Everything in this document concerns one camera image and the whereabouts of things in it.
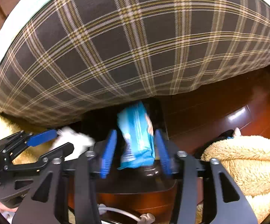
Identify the white cable with plug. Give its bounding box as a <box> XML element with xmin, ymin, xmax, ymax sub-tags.
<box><xmin>98</xmin><ymin>203</ymin><xmax>156</xmax><ymax>224</ymax></box>

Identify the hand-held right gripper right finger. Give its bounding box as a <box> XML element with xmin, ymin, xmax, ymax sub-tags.
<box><xmin>154</xmin><ymin>129</ymin><xmax>259</xmax><ymax>224</ymax></box>

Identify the beige fluffy blanket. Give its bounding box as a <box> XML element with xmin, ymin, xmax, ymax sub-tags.
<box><xmin>196</xmin><ymin>134</ymin><xmax>270</xmax><ymax>224</ymax></box>

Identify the white tissue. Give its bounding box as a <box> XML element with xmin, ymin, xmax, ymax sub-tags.
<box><xmin>50</xmin><ymin>126</ymin><xmax>96</xmax><ymax>161</ymax></box>

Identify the blue snack packet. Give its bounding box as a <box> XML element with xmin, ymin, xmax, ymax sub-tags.
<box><xmin>117</xmin><ymin>101</ymin><xmax>156</xmax><ymax>170</ymax></box>

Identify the black trash bin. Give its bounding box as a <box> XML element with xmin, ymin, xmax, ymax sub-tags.
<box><xmin>80</xmin><ymin>97</ymin><xmax>180</xmax><ymax>195</ymax></box>

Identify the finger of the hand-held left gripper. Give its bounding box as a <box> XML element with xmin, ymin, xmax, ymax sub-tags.
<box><xmin>4</xmin><ymin>142</ymin><xmax>75</xmax><ymax>172</ymax></box>
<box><xmin>0</xmin><ymin>129</ymin><xmax>58</xmax><ymax>167</ymax></box>

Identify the cream fluffy cloth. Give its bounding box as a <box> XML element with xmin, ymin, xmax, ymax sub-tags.
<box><xmin>0</xmin><ymin>111</ymin><xmax>55</xmax><ymax>165</ymax></box>

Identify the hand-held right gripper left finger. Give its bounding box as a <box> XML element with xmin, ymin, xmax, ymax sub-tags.
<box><xmin>11</xmin><ymin>129</ymin><xmax>118</xmax><ymax>224</ymax></box>

